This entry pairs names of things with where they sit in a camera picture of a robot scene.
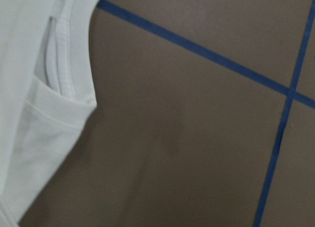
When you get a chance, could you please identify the white long-sleeve printed shirt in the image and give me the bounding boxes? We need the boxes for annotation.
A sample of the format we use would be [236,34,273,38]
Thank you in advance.
[0,0,99,227]

